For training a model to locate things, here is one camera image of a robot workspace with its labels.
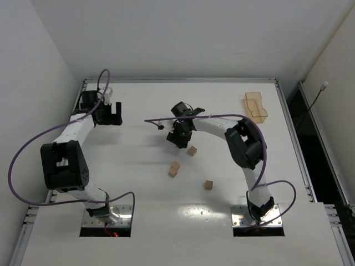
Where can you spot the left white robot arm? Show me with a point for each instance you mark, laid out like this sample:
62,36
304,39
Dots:
64,165

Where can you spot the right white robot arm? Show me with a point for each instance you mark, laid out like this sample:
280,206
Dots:
246,145

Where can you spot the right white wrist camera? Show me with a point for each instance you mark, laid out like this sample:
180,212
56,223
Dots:
166,125

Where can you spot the translucent orange plastic holder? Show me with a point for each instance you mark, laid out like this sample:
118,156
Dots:
254,108

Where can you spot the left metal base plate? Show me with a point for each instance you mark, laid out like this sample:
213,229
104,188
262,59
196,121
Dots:
120,217

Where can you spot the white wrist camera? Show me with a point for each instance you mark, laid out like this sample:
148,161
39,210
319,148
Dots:
107,95
166,125

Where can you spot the lone wooden cube block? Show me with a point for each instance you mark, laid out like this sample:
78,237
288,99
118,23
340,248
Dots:
209,185

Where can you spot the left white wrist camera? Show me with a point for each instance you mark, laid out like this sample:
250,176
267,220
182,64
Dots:
107,95

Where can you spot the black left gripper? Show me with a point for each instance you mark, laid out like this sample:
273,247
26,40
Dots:
111,118

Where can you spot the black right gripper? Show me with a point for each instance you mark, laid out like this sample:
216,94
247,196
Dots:
178,137

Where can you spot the metal base plate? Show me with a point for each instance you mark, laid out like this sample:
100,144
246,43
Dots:
241,218
120,217

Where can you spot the wooden cube number five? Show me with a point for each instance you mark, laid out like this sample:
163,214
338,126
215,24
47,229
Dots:
192,151

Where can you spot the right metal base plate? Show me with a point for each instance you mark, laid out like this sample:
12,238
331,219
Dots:
241,218

